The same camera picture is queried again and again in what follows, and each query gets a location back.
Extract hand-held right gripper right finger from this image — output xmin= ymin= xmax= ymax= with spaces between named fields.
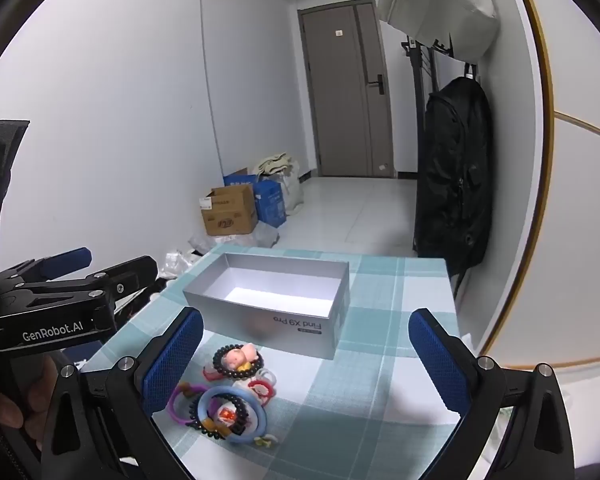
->
xmin=408 ymin=308 xmax=576 ymax=480

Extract round white pin badge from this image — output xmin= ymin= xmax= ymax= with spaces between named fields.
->
xmin=227 ymin=370 xmax=276 ymax=406

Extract pink pig figurine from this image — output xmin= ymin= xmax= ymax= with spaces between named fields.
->
xmin=223 ymin=343 xmax=258 ymax=368

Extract purple ring bracelet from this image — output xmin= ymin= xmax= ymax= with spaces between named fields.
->
xmin=168 ymin=382 xmax=208 ymax=428

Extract person's left hand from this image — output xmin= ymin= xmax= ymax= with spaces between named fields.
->
xmin=0 ymin=357 xmax=62 ymax=452

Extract clear plastic bags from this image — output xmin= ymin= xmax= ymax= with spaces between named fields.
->
xmin=160 ymin=225 xmax=281 ymax=281

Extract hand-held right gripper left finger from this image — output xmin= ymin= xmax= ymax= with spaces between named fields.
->
xmin=39 ymin=306 xmax=204 ymax=480

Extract dark amber bead bracelet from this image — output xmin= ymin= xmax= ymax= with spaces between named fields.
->
xmin=187 ymin=395 xmax=251 ymax=441

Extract black backpack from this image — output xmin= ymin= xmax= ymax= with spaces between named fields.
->
xmin=412 ymin=76 xmax=494 ymax=281

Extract blue cardboard box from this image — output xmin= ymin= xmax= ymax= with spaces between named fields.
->
xmin=223 ymin=172 xmax=287 ymax=227

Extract black bead bracelet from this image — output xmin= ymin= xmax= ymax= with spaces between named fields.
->
xmin=211 ymin=343 xmax=265 ymax=380

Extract black metal coat rack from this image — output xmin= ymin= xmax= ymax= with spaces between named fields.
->
xmin=400 ymin=37 xmax=453 ymax=161

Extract silver cardboard box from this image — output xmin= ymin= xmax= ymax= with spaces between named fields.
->
xmin=182 ymin=253 xmax=351 ymax=360

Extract white sack with cloth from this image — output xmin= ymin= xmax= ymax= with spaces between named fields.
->
xmin=254 ymin=152 xmax=305 ymax=211

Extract thin wall cable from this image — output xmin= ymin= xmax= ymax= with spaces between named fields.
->
xmin=199 ymin=0 xmax=222 ymax=186

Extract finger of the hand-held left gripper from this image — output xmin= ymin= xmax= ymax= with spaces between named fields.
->
xmin=17 ymin=256 xmax=158 ymax=328
xmin=0 ymin=246 xmax=92 ymax=290

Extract teal checkered tablecloth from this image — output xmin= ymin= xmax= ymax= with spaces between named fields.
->
xmin=80 ymin=245 xmax=481 ymax=480

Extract red white flower clip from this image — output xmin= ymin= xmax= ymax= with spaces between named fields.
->
xmin=247 ymin=379 xmax=276 ymax=403

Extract white gold-trimmed panel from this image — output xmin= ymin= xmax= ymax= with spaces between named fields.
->
xmin=480 ymin=0 xmax=600 ymax=373

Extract light blue bangle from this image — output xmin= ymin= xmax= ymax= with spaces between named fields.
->
xmin=196 ymin=385 xmax=268 ymax=445

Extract grey brown door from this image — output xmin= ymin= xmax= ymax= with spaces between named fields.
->
xmin=297 ymin=0 xmax=397 ymax=178

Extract brown cardboard box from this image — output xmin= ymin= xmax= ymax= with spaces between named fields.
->
xmin=201 ymin=184 xmax=259 ymax=237

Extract white hanging bag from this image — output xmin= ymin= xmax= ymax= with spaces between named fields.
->
xmin=377 ymin=0 xmax=501 ymax=58

